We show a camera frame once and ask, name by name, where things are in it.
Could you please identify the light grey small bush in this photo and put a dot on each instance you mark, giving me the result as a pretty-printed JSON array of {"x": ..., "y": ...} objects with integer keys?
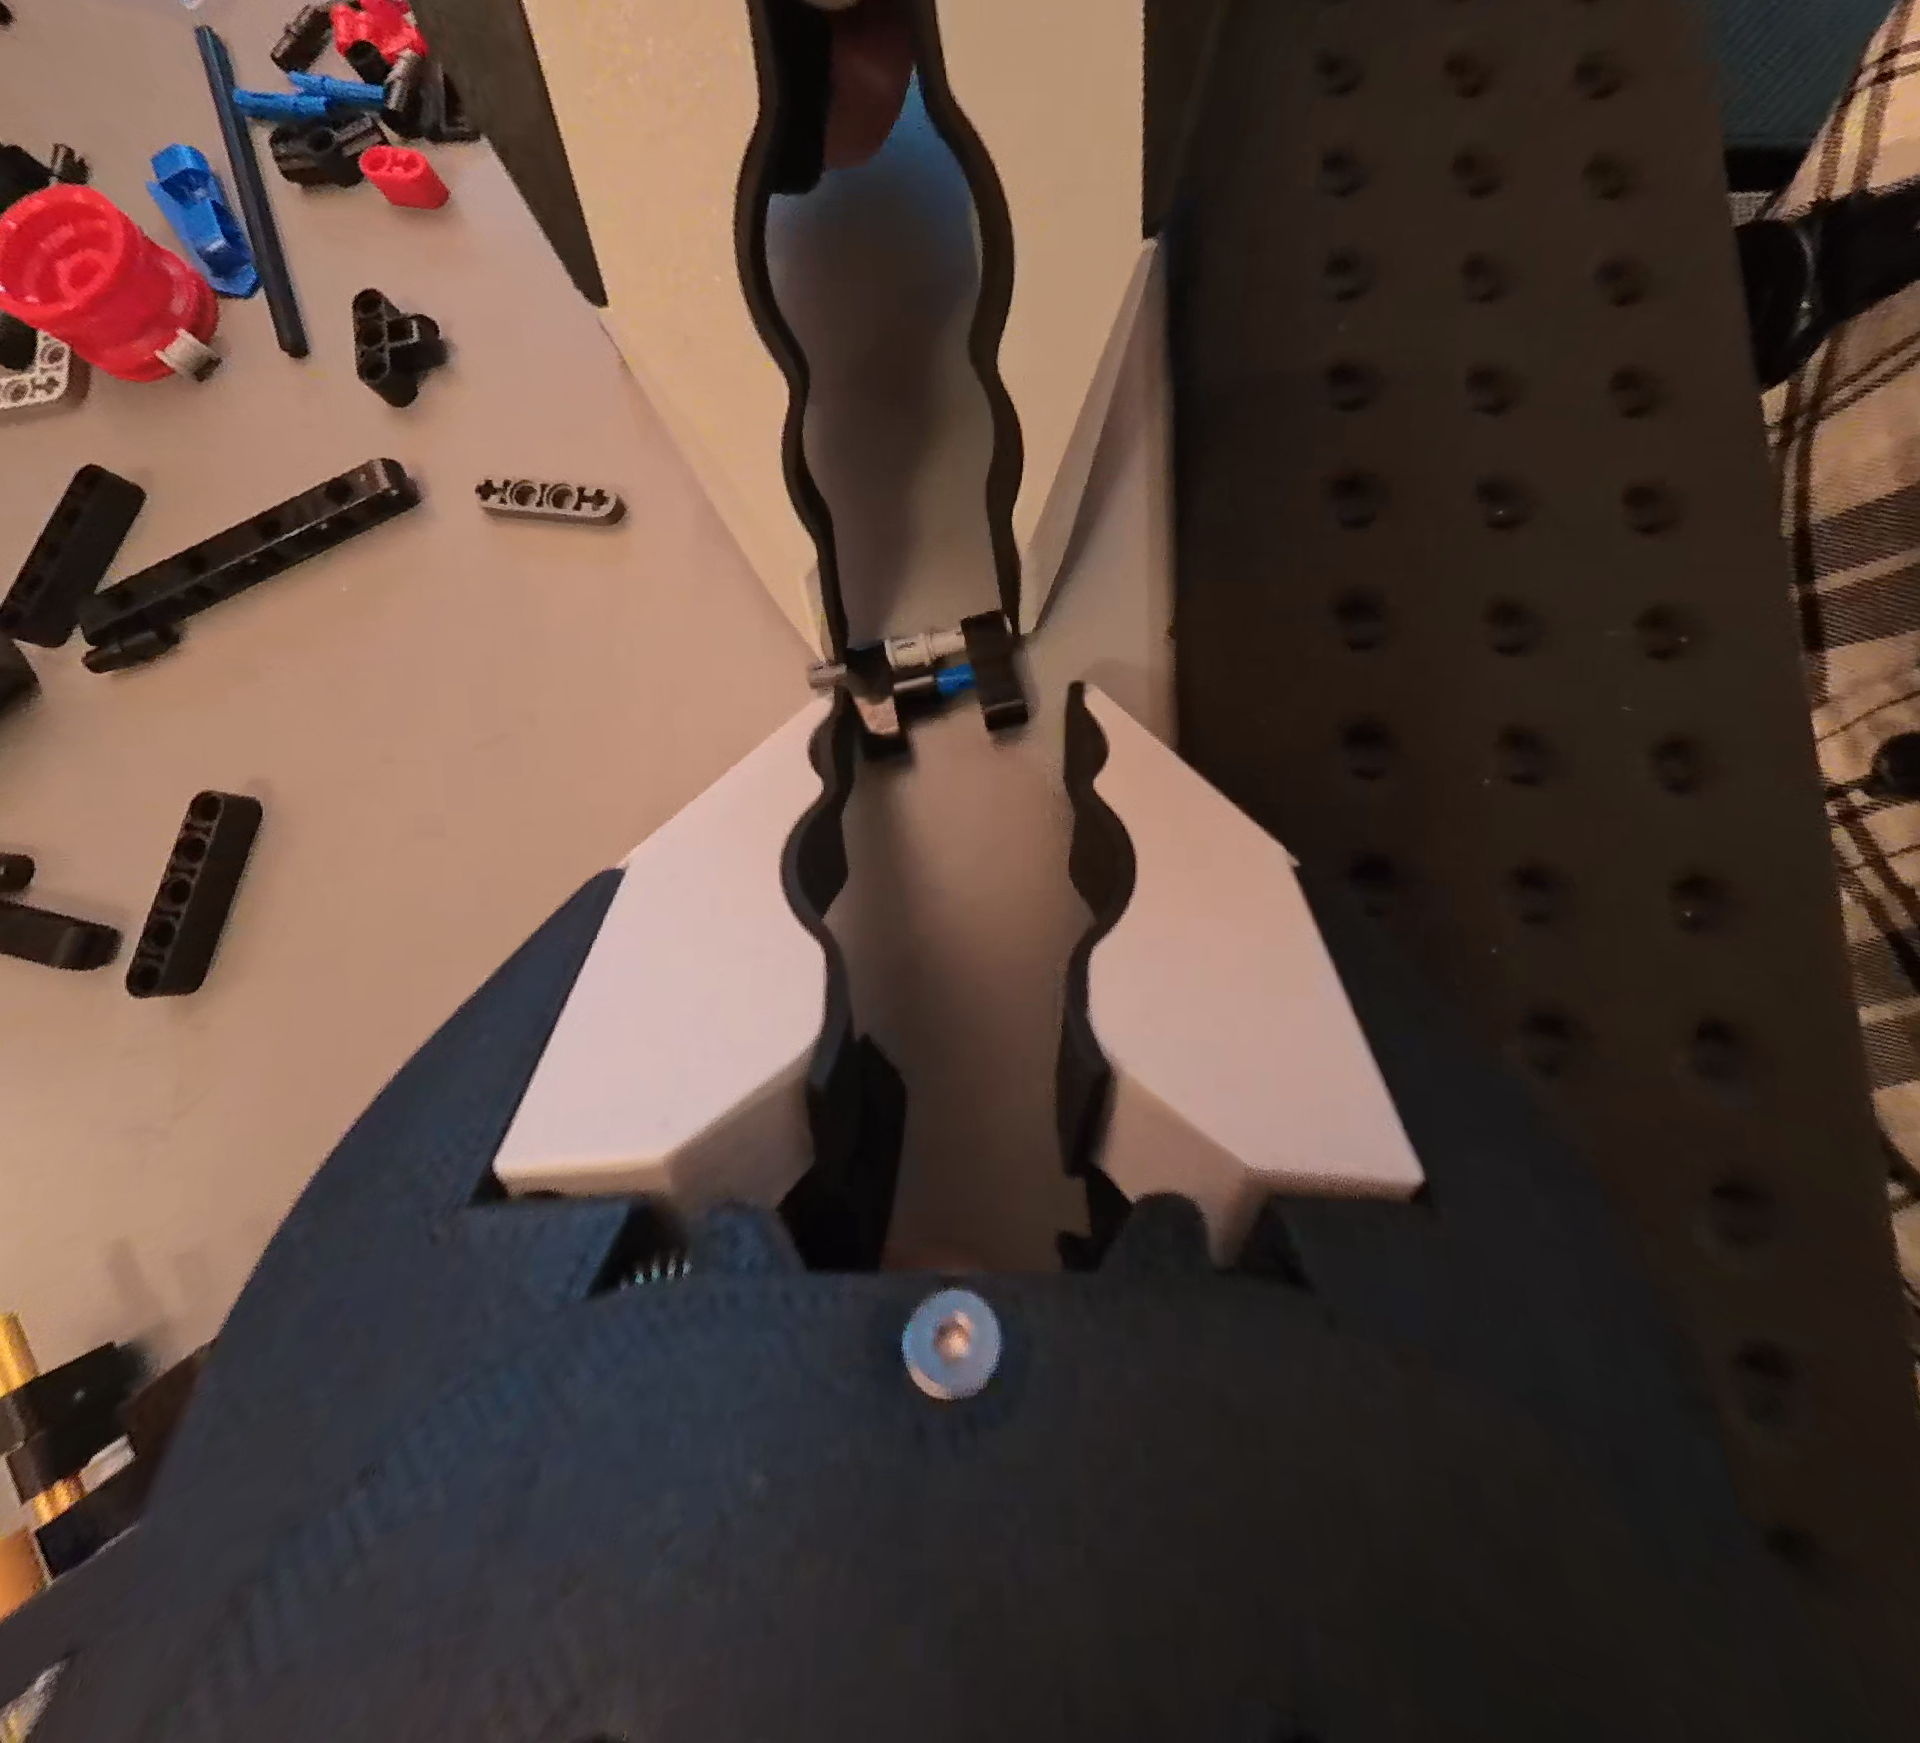
[{"x": 194, "y": 350}]

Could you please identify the blue curved panel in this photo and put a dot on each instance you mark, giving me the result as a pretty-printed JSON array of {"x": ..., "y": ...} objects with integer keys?
[{"x": 203, "y": 212}]

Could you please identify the black tee connector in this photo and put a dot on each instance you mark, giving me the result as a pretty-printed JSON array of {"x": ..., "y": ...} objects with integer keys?
[{"x": 393, "y": 326}]

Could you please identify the black flat plate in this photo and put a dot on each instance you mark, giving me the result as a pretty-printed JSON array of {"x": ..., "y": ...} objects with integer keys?
[{"x": 52, "y": 934}]

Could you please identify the red wheel rim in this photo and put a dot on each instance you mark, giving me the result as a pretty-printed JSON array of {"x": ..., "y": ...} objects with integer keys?
[{"x": 98, "y": 288}]

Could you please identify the black piece with yellow axle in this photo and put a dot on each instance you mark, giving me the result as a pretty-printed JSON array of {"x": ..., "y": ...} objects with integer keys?
[{"x": 60, "y": 1413}]

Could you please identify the person's plaid shirt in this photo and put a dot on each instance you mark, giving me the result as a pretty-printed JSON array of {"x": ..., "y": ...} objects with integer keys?
[{"x": 1860, "y": 724}]

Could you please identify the red short beam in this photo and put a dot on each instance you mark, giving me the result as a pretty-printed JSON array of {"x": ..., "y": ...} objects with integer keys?
[{"x": 402, "y": 176}]

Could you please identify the black perforated panel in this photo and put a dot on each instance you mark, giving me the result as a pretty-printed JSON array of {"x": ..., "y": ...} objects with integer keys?
[{"x": 1500, "y": 574}]

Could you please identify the grey black long pin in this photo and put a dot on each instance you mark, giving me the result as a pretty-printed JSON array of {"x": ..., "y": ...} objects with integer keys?
[{"x": 914, "y": 648}]

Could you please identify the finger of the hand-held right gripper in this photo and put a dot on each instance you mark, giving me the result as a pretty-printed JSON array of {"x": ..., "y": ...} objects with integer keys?
[
  {"x": 1065, "y": 122},
  {"x": 645, "y": 198}
]

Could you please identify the grey thin beam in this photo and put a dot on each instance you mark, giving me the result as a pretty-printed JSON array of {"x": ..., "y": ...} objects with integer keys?
[{"x": 549, "y": 498}]

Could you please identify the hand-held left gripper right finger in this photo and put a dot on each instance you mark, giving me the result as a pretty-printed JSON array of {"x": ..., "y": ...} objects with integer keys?
[{"x": 1245, "y": 1024}]

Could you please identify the person's right hand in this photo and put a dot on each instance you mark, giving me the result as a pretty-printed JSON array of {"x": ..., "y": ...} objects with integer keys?
[{"x": 871, "y": 92}]

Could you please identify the long black axle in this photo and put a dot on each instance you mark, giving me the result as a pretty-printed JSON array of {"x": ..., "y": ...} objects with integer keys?
[{"x": 252, "y": 190}]

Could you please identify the black connector with blue pin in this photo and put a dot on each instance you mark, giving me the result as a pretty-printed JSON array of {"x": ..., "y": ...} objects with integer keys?
[{"x": 992, "y": 670}]

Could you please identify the small brick assembly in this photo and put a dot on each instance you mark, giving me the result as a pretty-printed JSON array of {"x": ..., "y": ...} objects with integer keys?
[{"x": 150, "y": 1443}]

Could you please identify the long black holed beam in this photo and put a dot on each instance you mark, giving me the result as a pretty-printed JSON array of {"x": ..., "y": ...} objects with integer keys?
[{"x": 255, "y": 558}]

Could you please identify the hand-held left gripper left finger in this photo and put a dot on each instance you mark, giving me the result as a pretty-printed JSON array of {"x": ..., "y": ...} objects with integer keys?
[{"x": 661, "y": 1024}]

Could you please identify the black five-hole beam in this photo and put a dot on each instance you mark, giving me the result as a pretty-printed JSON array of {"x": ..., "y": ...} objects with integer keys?
[{"x": 194, "y": 896}]

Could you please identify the grey desk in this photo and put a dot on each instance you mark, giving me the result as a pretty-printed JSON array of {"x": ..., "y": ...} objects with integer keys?
[{"x": 450, "y": 724}]

